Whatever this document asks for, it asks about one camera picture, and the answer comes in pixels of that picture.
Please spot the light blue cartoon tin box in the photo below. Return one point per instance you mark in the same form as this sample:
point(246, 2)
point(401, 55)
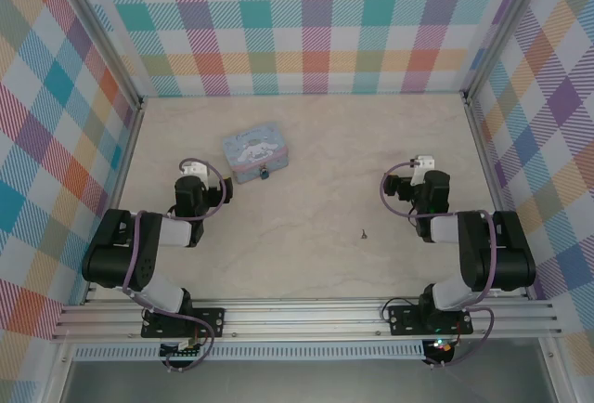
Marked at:
point(253, 147)

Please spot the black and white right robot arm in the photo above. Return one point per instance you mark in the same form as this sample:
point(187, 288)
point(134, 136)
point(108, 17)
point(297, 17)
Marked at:
point(501, 254)

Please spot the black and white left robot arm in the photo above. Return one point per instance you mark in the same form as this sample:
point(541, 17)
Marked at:
point(111, 254)

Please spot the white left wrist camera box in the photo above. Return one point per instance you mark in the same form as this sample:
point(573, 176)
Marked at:
point(192, 171)

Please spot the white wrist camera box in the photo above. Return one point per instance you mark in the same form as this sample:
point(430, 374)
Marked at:
point(192, 171)
point(424, 161)

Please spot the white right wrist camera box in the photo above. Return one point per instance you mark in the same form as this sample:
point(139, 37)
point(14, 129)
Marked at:
point(424, 161)

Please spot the aluminium side rail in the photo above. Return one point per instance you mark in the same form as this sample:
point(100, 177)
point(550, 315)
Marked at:
point(123, 175)
point(485, 161)

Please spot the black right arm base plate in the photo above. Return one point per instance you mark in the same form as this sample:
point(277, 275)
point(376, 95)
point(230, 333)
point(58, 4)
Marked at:
point(404, 319)

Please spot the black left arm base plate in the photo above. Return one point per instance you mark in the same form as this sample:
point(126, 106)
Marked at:
point(211, 321)

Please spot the aluminium mounting rail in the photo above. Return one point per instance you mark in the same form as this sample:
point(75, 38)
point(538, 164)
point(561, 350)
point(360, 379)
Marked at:
point(301, 317)

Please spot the aluminium frame post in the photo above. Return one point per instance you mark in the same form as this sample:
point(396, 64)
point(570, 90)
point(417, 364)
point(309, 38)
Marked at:
point(506, 27)
point(97, 31)

